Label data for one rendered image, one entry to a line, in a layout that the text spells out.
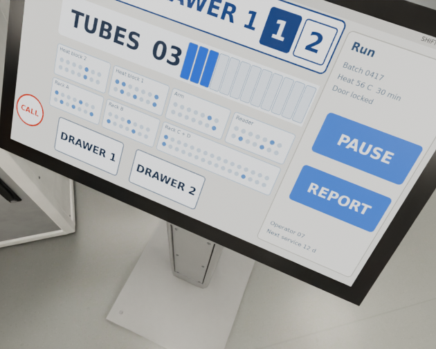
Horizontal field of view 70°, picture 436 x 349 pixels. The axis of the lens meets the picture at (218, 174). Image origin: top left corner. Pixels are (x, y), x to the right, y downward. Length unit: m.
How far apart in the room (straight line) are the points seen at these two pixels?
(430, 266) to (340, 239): 1.41
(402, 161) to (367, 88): 0.08
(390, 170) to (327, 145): 0.07
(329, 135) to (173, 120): 0.17
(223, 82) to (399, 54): 0.17
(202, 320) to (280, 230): 0.97
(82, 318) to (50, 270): 0.24
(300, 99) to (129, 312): 1.13
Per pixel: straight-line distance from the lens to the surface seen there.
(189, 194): 0.38
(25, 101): 0.47
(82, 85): 0.42
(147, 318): 1.32
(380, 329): 1.57
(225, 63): 0.35
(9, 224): 1.34
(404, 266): 1.71
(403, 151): 0.36
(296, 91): 0.34
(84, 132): 0.43
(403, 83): 0.36
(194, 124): 0.36
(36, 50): 0.46
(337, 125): 0.35
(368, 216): 0.38
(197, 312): 1.31
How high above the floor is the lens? 1.34
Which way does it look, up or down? 59 degrees down
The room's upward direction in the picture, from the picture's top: 12 degrees clockwise
